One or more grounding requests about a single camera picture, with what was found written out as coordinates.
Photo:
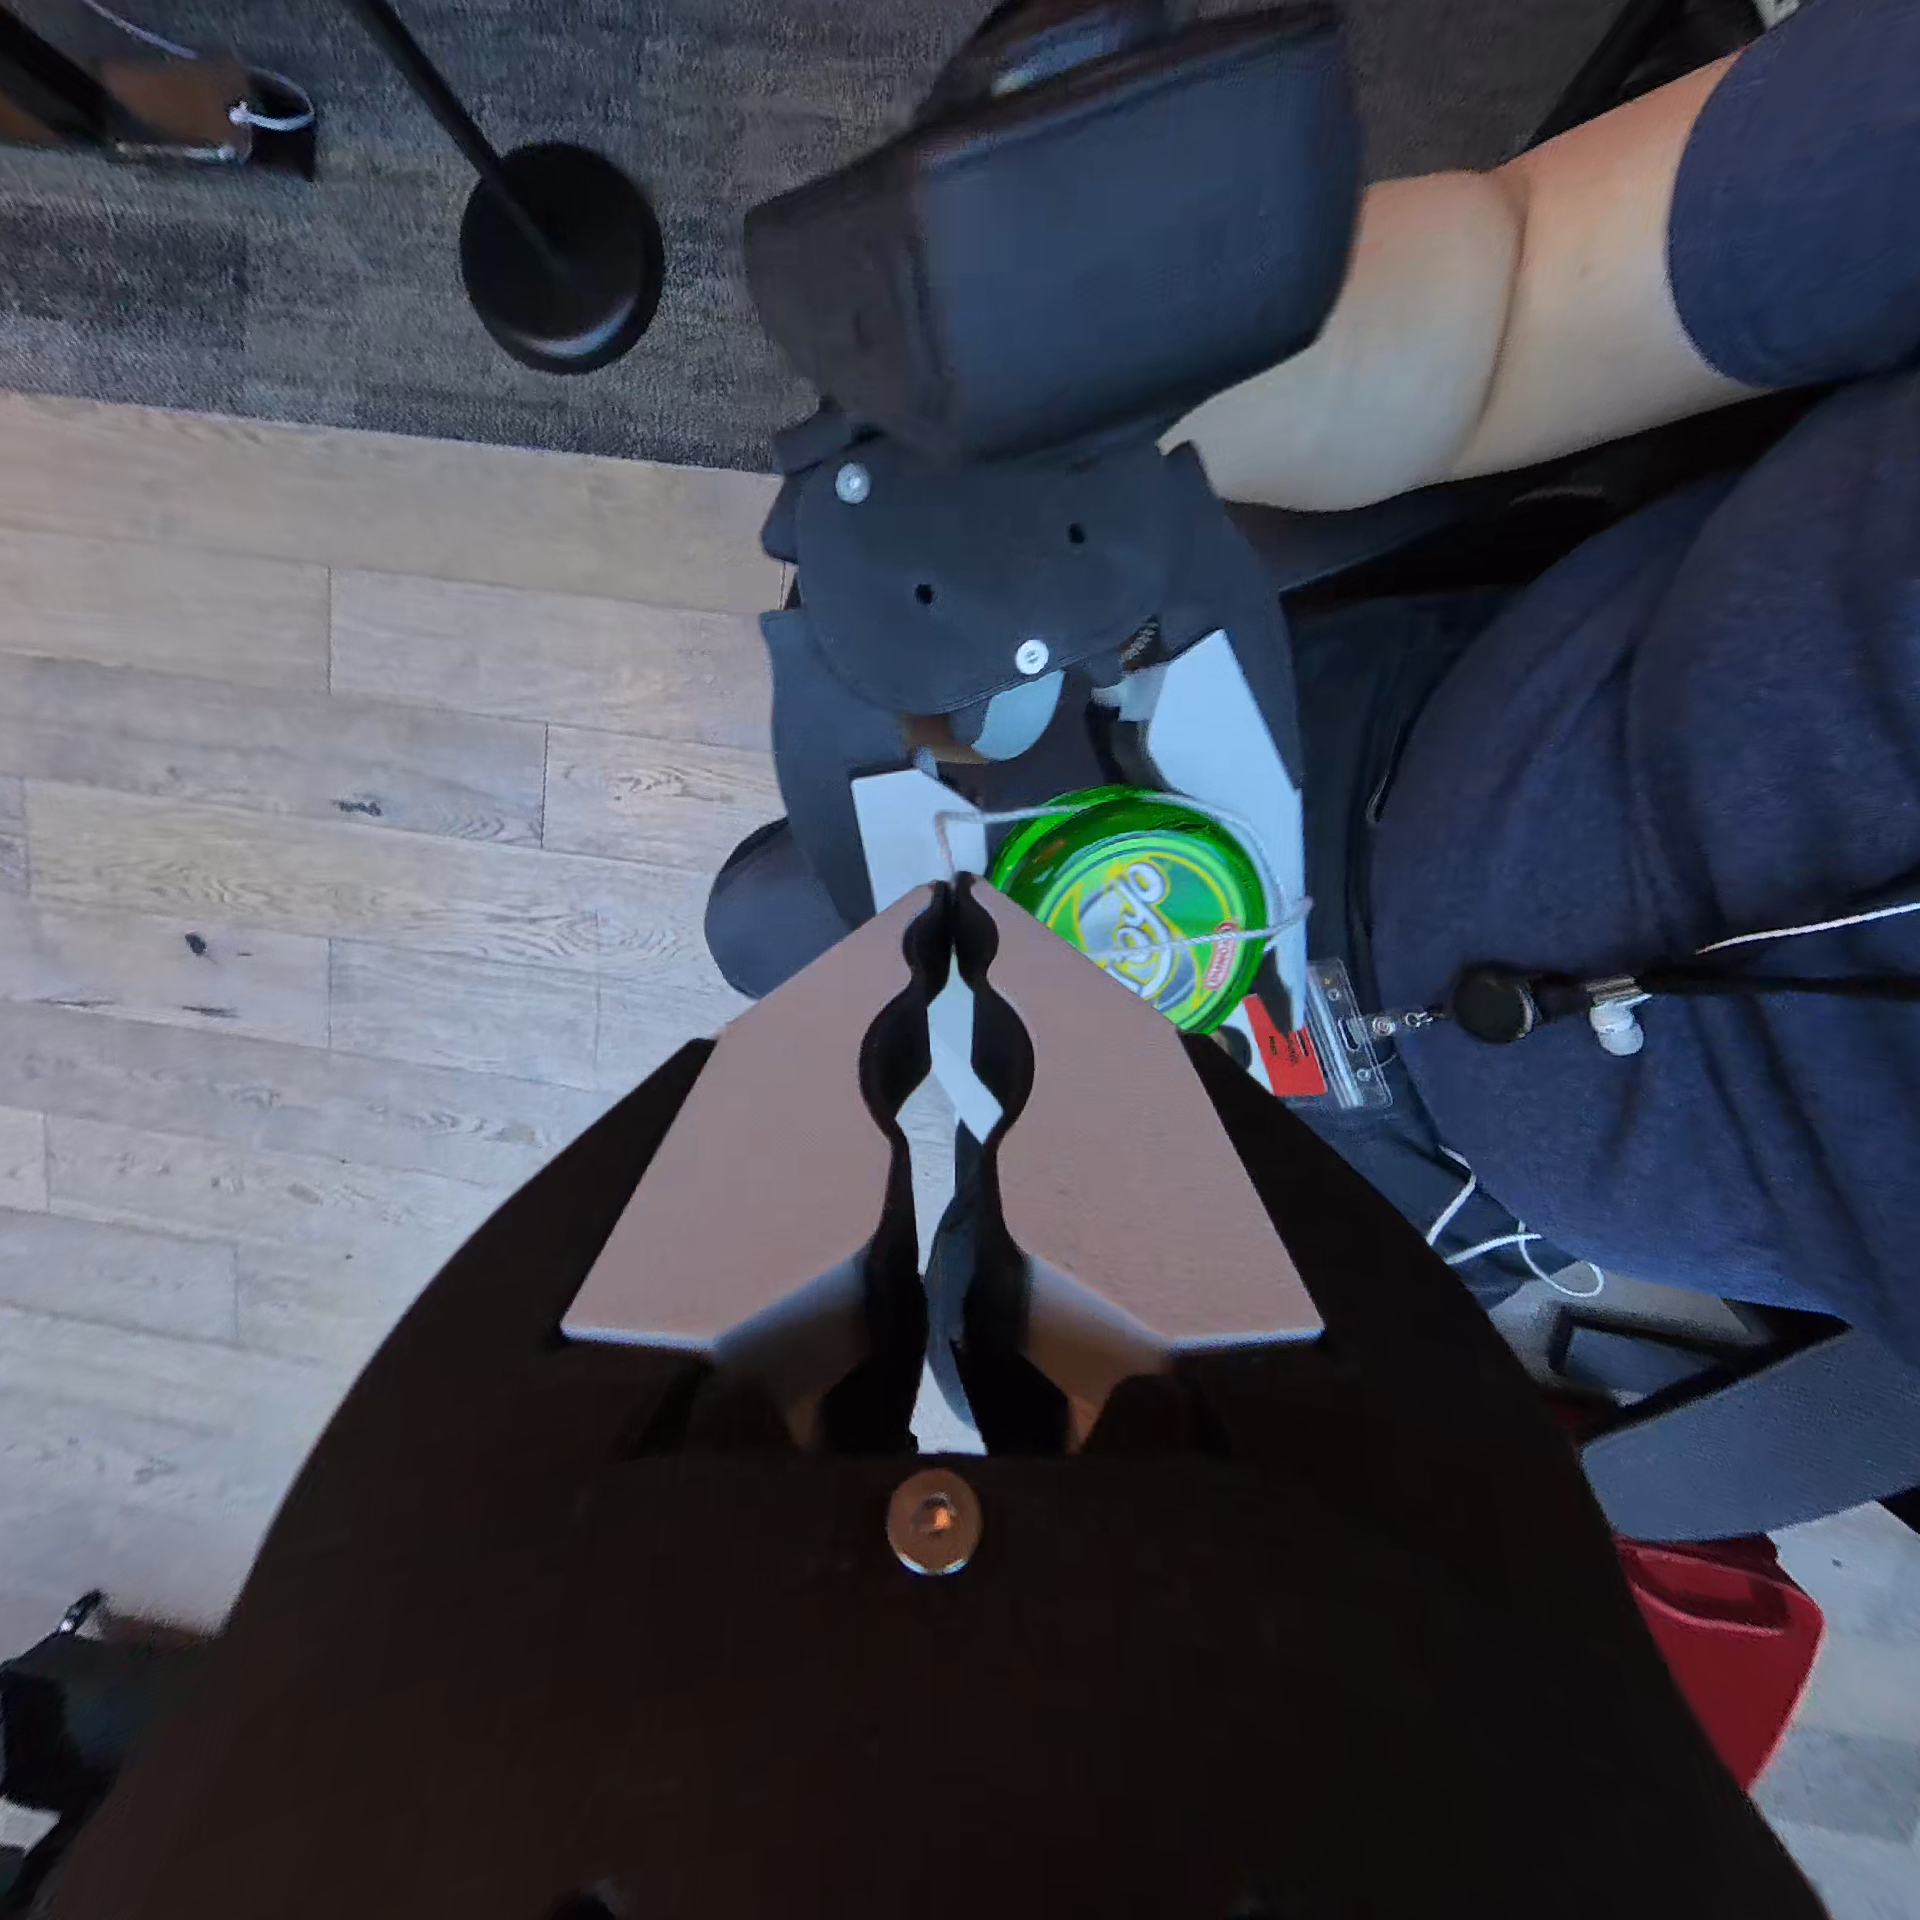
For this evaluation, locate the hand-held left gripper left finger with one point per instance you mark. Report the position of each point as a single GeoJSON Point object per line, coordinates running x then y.
{"type": "Point", "coordinates": [781, 1155]}

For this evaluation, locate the person's navy shirt torso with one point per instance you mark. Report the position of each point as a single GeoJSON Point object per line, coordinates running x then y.
{"type": "Point", "coordinates": [1651, 750]}

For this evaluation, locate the white earbud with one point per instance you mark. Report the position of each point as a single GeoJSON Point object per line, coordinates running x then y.
{"type": "Point", "coordinates": [1614, 1028]}

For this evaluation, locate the black stand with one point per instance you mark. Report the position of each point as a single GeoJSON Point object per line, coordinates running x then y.
{"type": "Point", "coordinates": [564, 269]}

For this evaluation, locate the dark object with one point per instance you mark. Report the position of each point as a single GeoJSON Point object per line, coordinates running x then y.
{"type": "Point", "coordinates": [61, 1709]}

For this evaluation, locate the person's right forearm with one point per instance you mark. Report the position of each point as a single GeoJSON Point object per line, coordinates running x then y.
{"type": "Point", "coordinates": [1425, 360]}

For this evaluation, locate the green yoyo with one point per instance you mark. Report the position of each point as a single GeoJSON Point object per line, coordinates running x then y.
{"type": "Point", "coordinates": [1080, 884]}

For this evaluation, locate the black badge reel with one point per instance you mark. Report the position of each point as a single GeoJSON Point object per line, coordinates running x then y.
{"type": "Point", "coordinates": [1501, 1004]}

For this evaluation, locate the red plastic basket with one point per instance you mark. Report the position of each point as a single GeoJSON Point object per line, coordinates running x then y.
{"type": "Point", "coordinates": [1724, 1650]}

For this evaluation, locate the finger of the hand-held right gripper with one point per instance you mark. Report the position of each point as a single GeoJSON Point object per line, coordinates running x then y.
{"type": "Point", "coordinates": [902, 840]}
{"type": "Point", "coordinates": [1231, 733]}

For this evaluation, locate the person's leg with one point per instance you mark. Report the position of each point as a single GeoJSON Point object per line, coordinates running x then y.
{"type": "Point", "coordinates": [764, 915]}

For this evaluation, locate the clear badge holder red card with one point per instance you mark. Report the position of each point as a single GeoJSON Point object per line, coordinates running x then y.
{"type": "Point", "coordinates": [1289, 1058]}

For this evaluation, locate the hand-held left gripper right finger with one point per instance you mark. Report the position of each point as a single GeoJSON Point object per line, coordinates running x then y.
{"type": "Point", "coordinates": [1142, 1171]}

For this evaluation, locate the black chair armrest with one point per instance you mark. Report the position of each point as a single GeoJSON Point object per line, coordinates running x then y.
{"type": "Point", "coordinates": [1724, 1424]}

